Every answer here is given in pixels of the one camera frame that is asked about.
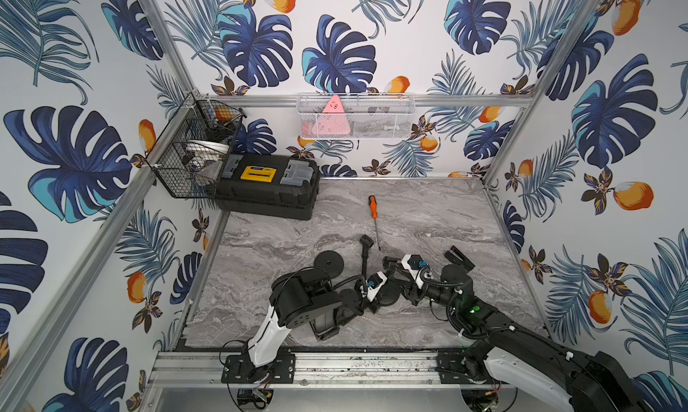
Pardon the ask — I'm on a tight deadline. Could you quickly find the black round base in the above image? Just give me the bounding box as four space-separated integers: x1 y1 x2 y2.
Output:
314 251 345 279
374 279 412 309

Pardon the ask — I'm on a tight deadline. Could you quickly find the black stand pole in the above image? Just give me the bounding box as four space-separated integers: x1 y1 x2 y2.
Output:
383 256 403 277
359 235 374 280

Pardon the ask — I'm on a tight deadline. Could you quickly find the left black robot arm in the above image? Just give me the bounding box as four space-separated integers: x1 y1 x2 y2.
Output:
245 267 388 368

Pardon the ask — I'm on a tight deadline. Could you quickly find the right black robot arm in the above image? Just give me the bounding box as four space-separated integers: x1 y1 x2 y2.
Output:
389 254 649 411

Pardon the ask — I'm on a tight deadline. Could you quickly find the black clip piece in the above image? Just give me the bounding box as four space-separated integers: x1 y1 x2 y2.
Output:
444 245 476 272

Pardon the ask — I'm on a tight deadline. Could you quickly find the black plastic toolbox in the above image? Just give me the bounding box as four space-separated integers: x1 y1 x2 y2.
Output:
214 153 321 220

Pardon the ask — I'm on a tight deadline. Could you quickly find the pink triangle card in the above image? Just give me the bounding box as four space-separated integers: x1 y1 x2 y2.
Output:
311 95 351 138

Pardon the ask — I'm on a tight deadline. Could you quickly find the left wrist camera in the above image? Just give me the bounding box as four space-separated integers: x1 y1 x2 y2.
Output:
367 271 388 302

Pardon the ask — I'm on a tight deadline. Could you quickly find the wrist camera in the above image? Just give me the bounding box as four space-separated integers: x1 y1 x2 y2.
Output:
367 271 388 302
401 254 428 289

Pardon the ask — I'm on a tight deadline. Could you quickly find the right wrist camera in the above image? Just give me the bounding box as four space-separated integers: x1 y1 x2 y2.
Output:
401 254 428 289

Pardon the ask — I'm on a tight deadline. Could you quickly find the orange handled screwdriver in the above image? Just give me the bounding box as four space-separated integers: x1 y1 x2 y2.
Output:
368 195 382 250

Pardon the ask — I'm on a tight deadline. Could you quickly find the clear mesh wall tray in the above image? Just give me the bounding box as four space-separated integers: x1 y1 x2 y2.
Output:
296 94 416 139

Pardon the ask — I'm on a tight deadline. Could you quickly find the aluminium front rail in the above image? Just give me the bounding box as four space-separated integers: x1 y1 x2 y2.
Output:
147 349 589 390

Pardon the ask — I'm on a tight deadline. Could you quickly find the black wire basket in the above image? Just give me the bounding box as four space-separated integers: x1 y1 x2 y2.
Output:
145 94 247 200

